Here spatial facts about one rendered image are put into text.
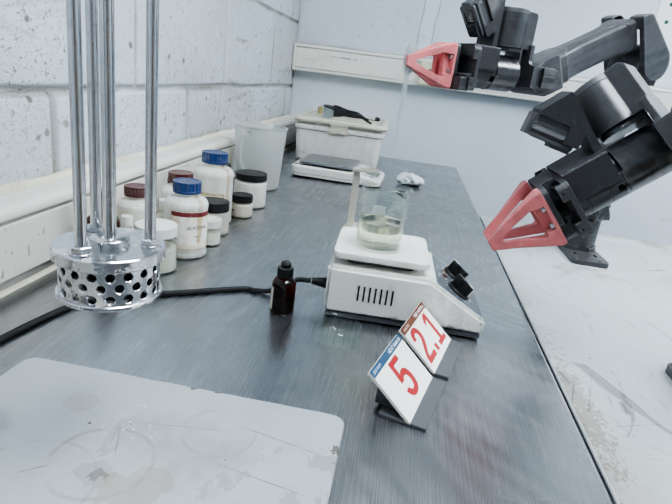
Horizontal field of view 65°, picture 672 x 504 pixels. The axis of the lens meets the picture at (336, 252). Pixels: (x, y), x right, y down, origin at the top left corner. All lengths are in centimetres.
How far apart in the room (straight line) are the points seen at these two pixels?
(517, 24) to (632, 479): 67
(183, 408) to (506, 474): 27
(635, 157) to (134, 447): 55
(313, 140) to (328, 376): 131
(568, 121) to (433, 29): 155
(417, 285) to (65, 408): 39
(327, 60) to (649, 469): 179
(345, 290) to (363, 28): 159
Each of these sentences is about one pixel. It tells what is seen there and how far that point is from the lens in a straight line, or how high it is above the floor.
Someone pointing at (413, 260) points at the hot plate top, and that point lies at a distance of 65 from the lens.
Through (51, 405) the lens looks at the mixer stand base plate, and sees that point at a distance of 50.
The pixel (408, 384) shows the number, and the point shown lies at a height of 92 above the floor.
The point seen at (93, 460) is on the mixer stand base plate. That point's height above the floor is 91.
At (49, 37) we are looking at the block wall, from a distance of 83.
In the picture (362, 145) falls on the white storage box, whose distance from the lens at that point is 178.
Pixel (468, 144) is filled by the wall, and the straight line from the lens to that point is 215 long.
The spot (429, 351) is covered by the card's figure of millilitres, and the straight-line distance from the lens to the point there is 60.
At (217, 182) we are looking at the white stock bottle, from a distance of 98.
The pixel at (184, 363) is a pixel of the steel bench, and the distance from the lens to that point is 56.
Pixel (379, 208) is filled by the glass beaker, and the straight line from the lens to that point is 64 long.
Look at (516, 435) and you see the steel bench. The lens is 54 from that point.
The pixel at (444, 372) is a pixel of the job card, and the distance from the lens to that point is 59.
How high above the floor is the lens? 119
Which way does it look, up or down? 19 degrees down
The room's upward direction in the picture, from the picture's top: 7 degrees clockwise
